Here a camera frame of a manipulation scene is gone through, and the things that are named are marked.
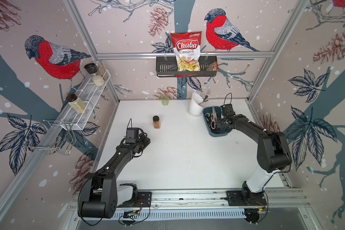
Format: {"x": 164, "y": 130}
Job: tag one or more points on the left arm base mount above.
{"x": 128, "y": 196}

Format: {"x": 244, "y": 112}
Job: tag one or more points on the red pepper spice jar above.
{"x": 156, "y": 122}

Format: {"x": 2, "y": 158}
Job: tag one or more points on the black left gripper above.
{"x": 146, "y": 140}

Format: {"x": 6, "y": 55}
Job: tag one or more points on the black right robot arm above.
{"x": 273, "y": 154}

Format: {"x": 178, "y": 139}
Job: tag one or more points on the pink kitchen scissors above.
{"x": 213, "y": 123}

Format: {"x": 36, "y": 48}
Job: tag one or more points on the yellow spice jar on shelf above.
{"x": 76, "y": 103}

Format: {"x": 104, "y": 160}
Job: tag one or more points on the white cylindrical utensil holder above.
{"x": 195, "y": 108}

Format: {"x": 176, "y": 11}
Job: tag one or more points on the glass jar behind on shelf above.
{"x": 101, "y": 70}

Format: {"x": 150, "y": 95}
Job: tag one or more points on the black wall basket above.
{"x": 170, "y": 67}

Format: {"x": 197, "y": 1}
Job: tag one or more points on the black-lid spice jar on shelf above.
{"x": 96, "y": 77}

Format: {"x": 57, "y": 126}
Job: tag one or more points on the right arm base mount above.
{"x": 244, "y": 197}

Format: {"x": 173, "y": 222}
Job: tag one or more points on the red Chuba chips bag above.
{"x": 187, "y": 50}

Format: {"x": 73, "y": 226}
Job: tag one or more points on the wire rack hooks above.
{"x": 59, "y": 137}

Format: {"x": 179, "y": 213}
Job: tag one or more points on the green glass cup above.
{"x": 164, "y": 99}

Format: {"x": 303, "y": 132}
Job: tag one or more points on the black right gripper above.
{"x": 219, "y": 126}

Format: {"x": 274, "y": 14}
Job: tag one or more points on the white wire wall shelf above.
{"x": 89, "y": 93}

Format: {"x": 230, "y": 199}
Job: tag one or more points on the circuit board with wires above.
{"x": 131, "y": 218}

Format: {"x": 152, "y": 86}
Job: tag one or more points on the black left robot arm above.
{"x": 98, "y": 197}

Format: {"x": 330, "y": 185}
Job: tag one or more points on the teal plastic storage box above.
{"x": 220, "y": 131}

